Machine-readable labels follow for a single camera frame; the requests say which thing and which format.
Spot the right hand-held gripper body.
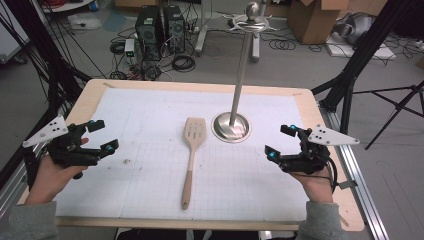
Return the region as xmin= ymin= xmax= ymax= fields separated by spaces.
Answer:
xmin=278 ymin=124 xmax=361 ymax=176

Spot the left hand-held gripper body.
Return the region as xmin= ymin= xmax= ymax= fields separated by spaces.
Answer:
xmin=22 ymin=114 xmax=101 ymax=180

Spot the wooden slotted spatula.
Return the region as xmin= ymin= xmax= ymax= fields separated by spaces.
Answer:
xmin=180 ymin=116 xmax=207 ymax=211

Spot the person's right hand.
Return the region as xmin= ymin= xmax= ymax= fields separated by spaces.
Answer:
xmin=288 ymin=165 xmax=334 ymax=204

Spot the white grid mat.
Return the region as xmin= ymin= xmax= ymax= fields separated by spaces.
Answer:
xmin=53 ymin=87 xmax=309 ymax=223

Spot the steel utensil hanging stand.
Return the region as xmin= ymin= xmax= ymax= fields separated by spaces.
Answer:
xmin=211 ymin=1 xmax=279 ymax=144

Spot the small white power box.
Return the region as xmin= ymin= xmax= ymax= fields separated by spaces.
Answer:
xmin=123 ymin=38 xmax=137 ymax=59

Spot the white metal stand leg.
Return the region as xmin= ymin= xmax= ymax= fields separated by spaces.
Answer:
xmin=194 ymin=0 xmax=213 ymax=56
xmin=251 ymin=32 xmax=262 ymax=64

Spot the clear plastic bag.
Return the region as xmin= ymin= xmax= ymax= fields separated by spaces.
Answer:
xmin=67 ymin=12 xmax=103 ymax=31

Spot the black tripod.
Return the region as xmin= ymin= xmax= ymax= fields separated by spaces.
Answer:
xmin=352 ymin=79 xmax=424 ymax=151

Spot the black computer tower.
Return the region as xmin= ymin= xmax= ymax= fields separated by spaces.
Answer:
xmin=134 ymin=5 xmax=165 ymax=63
xmin=162 ymin=4 xmax=186 ymax=54

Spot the brown cardboard box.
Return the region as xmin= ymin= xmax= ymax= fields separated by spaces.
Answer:
xmin=287 ymin=0 xmax=351 ymax=46

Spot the white flat board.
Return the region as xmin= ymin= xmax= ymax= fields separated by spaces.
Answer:
xmin=324 ymin=32 xmax=398 ymax=62

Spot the grey rounded device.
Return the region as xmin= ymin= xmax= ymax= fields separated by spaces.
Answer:
xmin=333 ymin=12 xmax=377 ymax=46

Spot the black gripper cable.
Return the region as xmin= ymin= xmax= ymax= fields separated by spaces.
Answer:
xmin=22 ymin=146 xmax=43 ymax=192
xmin=293 ymin=155 xmax=340 ymax=195

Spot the grey metal bracket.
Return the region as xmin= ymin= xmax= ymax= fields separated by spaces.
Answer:
xmin=338 ymin=179 xmax=359 ymax=191

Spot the aluminium rail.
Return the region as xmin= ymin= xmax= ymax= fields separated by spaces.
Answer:
xmin=0 ymin=141 xmax=51 ymax=219
xmin=319 ymin=105 xmax=391 ymax=240

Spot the black metal frame stand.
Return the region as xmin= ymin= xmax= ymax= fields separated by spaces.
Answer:
xmin=0 ymin=0 xmax=94 ymax=189
xmin=311 ymin=0 xmax=416 ymax=145

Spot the coiled black cable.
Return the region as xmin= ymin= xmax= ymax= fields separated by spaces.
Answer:
xmin=267 ymin=37 xmax=298 ymax=52
xmin=109 ymin=40 xmax=126 ymax=56
xmin=171 ymin=53 xmax=197 ymax=73

